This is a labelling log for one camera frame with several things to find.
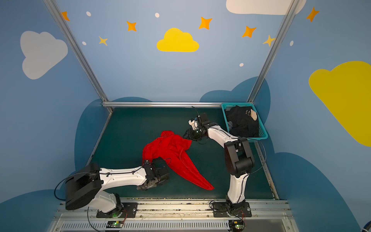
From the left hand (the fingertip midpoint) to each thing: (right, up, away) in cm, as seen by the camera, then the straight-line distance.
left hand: (150, 185), depth 83 cm
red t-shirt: (+11, +20, +13) cm, 26 cm away
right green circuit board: (+47, -15, -12) cm, 50 cm away
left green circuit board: (-15, -15, -12) cm, 24 cm away
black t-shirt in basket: (+62, +38, +17) cm, 75 cm away
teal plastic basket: (+74, +29, +13) cm, 80 cm away
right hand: (+21, +28, +10) cm, 36 cm away
